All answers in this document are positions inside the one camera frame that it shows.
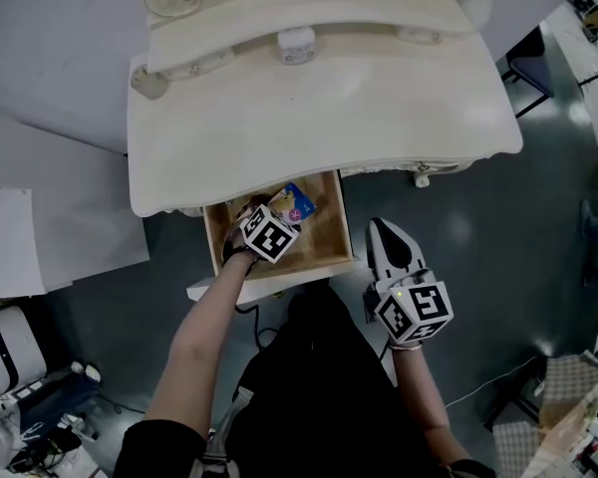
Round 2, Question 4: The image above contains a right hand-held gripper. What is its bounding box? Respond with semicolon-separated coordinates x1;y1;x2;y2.
362;216;454;346

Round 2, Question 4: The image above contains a dark chair with black legs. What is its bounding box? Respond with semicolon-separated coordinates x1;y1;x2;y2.
496;24;555;120

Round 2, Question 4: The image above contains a white appliance with black trim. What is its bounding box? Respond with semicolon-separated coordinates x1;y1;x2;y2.
0;305;49;403

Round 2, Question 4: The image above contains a person's right forearm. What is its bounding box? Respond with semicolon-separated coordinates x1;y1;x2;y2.
387;344;473;468

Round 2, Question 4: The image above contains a blue snack box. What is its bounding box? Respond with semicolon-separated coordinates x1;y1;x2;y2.
267;181;318;227

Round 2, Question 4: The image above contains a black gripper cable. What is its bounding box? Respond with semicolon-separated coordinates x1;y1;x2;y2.
233;303;281;354

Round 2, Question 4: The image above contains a thin white cable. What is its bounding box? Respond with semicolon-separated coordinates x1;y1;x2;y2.
443;355;540;410

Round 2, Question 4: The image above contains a small white patterned jar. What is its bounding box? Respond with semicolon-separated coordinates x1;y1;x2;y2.
276;26;317;66

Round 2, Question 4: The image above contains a person's black clothing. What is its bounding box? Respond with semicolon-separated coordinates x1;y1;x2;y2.
113;281;498;478

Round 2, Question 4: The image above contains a cream carved dressing table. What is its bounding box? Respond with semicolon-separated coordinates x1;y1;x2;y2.
126;0;525;219

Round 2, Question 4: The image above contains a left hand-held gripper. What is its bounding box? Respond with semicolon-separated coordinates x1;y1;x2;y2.
221;194;301;266

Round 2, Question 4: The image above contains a checked cloth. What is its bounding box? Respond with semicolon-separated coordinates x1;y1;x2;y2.
491;352;598;478

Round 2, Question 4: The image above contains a person's left forearm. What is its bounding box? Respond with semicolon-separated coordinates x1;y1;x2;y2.
143;250;259;436

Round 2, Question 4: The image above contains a wooden drawer with cream front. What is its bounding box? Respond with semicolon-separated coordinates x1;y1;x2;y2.
185;168;376;307

